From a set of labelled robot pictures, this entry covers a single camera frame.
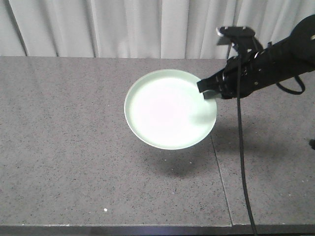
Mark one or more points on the white pleated curtain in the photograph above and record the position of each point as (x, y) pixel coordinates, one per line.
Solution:
(160, 29)

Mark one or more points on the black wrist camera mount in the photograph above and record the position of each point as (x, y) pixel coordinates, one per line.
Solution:
(242, 39)

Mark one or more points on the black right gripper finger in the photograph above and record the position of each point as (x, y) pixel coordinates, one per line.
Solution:
(213, 83)
(210, 94)

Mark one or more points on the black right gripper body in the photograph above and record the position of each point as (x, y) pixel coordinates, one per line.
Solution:
(239, 78)

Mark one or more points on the light green round plate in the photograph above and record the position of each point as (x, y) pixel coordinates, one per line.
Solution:
(165, 109)

